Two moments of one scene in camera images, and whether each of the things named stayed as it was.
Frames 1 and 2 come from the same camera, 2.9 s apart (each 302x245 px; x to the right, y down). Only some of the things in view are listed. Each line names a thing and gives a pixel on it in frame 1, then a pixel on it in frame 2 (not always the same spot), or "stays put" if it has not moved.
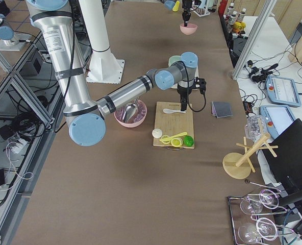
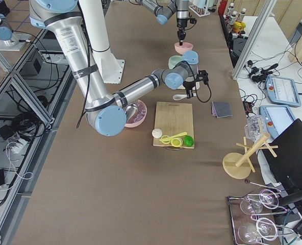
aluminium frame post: x=269 y=6 stays put
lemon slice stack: x=176 y=142 stays put
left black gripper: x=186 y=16 to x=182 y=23
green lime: x=188 y=141 stays put
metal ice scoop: x=129 y=110 stays put
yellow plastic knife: x=174 y=137 stays put
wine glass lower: x=265 y=228 stays put
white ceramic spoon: x=167 y=111 to x=180 y=96
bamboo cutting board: x=171 y=121 stays put
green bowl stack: x=173 y=59 stays put
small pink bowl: x=190 y=29 to x=185 y=46
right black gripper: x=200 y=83 to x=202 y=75
